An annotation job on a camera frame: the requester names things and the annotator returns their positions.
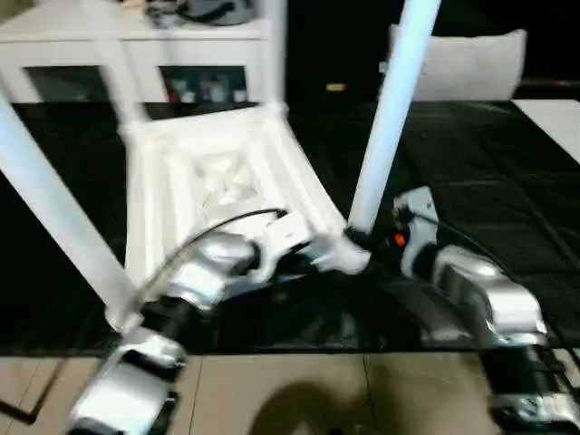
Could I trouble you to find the white plastic table top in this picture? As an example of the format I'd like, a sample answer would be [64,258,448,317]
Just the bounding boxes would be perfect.
[103,102,371,334]

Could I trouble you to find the black work mat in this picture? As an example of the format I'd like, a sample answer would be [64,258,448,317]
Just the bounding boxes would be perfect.
[0,100,580,357]

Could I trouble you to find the light grey pillow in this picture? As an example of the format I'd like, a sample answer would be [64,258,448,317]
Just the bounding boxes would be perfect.
[384,24,529,102]

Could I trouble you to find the black sofa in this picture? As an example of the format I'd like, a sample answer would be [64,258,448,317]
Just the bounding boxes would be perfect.
[285,0,580,102]

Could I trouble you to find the white flat board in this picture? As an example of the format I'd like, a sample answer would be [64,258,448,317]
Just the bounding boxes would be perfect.
[511,98,580,150]

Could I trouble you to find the white cabinet with glass doors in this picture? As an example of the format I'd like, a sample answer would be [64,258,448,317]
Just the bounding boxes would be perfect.
[0,8,268,104]

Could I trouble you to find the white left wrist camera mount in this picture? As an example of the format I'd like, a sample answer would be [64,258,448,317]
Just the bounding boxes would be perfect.
[251,210,314,280]

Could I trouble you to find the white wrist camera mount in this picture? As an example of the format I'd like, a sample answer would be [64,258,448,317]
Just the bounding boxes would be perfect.
[251,210,314,280]
[392,185,440,276]

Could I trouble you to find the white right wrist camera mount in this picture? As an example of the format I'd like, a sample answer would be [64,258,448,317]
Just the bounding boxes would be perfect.
[392,185,440,276]

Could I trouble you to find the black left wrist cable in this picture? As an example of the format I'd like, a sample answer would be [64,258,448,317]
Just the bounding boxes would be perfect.
[135,208,291,314]

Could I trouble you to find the black table frame leg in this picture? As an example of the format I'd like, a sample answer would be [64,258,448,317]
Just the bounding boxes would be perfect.
[0,398,42,425]

